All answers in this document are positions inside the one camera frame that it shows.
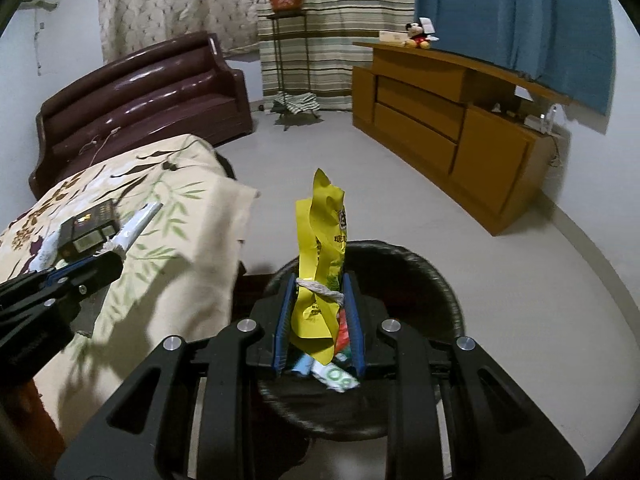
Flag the floral printed blanket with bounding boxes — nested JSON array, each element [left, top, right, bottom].
[[0, 133, 261, 442]]

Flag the green dotted white wrapper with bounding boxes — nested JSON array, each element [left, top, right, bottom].
[[312, 364, 361, 394]]

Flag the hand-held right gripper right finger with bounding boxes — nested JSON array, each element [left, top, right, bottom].
[[342, 272, 586, 480]]

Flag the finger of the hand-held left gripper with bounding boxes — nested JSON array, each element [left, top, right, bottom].
[[0, 256, 98, 298], [0, 251, 124, 332]]

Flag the black cardboard box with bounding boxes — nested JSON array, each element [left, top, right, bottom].
[[57, 199, 121, 261]]

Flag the beige diamond pattern curtain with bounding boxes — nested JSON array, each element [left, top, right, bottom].
[[97, 0, 261, 64]]

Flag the black metal plant stand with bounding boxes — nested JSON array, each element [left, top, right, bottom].
[[265, 10, 324, 132]]

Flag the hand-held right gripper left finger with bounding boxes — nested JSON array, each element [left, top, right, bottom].
[[54, 274, 301, 480]]

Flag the wooden cabinet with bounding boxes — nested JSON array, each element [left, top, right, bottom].
[[351, 41, 574, 237]]

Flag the checkered cloth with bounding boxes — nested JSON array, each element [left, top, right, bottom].
[[273, 91, 320, 116]]

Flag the white charging cable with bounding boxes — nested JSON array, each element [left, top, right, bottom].
[[80, 127, 121, 166]]

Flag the dark brown leather sofa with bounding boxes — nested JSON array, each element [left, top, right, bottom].
[[28, 31, 254, 200]]

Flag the red plastic bag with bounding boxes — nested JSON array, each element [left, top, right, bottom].
[[334, 309, 354, 357]]

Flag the yellow snack wrapper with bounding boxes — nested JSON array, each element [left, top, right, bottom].
[[294, 167, 349, 367]]

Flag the mouse plush toy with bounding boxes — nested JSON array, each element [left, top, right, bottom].
[[404, 22, 434, 51]]

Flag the striped curtain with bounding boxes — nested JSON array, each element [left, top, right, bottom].
[[253, 0, 416, 111]]

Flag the silver white wrapper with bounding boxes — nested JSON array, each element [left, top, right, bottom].
[[102, 202, 164, 256]]

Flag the small white device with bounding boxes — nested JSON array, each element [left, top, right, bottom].
[[524, 104, 559, 134]]

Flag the blue curtain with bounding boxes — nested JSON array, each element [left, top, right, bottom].
[[413, 0, 615, 116]]

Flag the white wall pipe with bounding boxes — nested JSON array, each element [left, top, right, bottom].
[[31, 9, 44, 77]]

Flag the white twisted paper strip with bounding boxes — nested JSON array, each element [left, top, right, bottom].
[[297, 277, 347, 307]]

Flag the black lined trash bin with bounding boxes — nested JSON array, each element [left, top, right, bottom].
[[257, 240, 464, 442]]

